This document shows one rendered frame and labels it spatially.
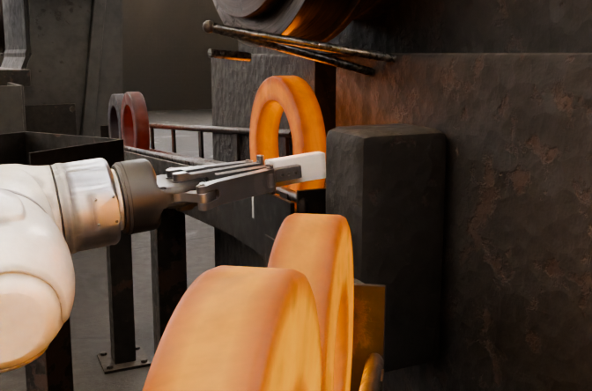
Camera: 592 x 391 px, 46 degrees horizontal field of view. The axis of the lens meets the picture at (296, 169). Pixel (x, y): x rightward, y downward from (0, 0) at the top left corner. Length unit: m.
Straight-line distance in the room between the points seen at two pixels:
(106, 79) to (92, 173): 3.10
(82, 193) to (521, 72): 0.41
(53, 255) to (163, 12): 10.71
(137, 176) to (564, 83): 0.40
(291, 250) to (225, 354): 0.16
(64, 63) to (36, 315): 3.26
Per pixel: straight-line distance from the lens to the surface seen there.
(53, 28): 3.71
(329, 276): 0.34
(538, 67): 0.61
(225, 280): 0.23
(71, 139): 1.38
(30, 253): 0.50
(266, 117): 0.94
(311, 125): 0.82
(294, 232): 0.36
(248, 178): 0.72
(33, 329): 0.50
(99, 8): 3.76
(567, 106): 0.58
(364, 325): 0.48
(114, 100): 1.90
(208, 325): 0.20
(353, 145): 0.64
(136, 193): 0.70
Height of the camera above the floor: 0.87
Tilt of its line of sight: 9 degrees down
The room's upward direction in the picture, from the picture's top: straight up
